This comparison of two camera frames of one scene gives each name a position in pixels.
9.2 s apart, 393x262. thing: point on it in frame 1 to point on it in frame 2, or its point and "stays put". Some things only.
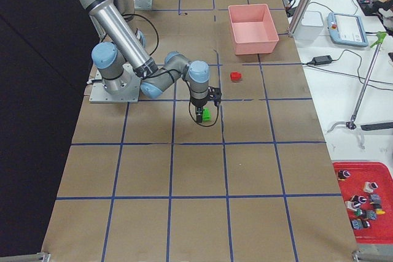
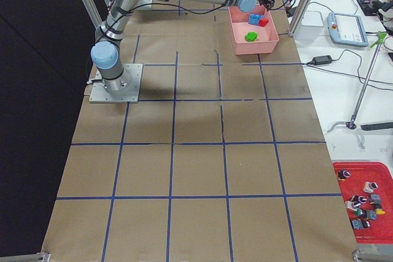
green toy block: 206,115 to 250,36
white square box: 309,26 stays put
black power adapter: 320,59 stays put
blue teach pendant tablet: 346,29 stays put
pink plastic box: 253,27 stays put
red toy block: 235,76 to 263,23
